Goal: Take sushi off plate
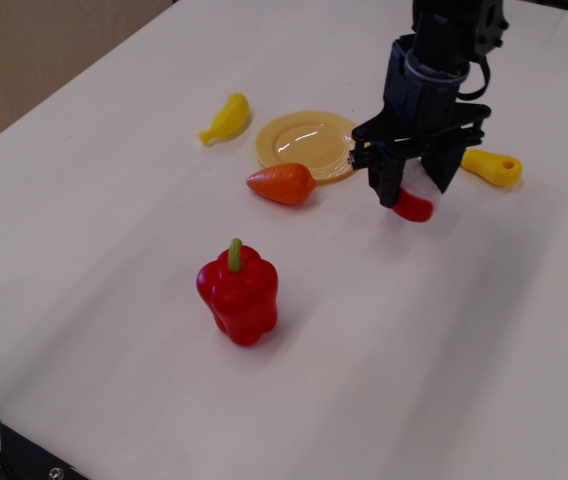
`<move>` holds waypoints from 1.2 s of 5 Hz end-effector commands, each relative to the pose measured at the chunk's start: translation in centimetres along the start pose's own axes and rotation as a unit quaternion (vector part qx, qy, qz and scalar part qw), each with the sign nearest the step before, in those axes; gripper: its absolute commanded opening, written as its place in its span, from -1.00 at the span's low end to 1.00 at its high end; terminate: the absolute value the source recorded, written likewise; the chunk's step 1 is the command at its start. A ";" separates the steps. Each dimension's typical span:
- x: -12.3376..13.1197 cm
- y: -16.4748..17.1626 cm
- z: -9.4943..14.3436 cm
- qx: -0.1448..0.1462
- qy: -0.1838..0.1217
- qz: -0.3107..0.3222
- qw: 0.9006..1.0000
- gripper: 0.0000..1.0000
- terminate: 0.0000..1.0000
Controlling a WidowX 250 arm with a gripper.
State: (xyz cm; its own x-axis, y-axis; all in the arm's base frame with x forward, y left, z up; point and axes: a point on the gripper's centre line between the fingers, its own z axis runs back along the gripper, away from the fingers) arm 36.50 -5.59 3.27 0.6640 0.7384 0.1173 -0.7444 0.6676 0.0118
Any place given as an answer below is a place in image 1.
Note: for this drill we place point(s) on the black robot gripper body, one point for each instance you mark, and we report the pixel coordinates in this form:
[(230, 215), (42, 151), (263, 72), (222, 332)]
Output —
[(422, 105)]

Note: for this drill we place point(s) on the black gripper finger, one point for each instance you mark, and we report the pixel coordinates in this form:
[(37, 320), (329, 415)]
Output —
[(385, 174), (443, 156)]

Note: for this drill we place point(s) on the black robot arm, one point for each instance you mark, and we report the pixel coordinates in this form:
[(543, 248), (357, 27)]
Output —
[(473, 27)]

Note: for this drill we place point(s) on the yellow plastic plate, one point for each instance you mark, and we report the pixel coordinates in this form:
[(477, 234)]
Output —
[(321, 141)]

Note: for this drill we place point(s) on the orange toy carrot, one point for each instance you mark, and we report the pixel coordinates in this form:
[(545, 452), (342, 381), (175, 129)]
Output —
[(289, 184)]

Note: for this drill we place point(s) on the yellow toy banana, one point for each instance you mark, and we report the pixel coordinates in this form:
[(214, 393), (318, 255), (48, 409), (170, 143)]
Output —
[(229, 121)]

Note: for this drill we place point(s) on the red toy bell pepper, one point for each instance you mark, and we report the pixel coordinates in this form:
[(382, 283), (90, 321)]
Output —
[(240, 289)]

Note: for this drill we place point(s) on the white toy knife yellow handle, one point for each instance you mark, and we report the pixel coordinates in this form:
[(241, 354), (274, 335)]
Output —
[(497, 169)]

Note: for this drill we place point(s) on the black corner bracket with screw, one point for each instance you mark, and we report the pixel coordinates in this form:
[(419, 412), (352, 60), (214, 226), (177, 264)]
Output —
[(28, 460)]

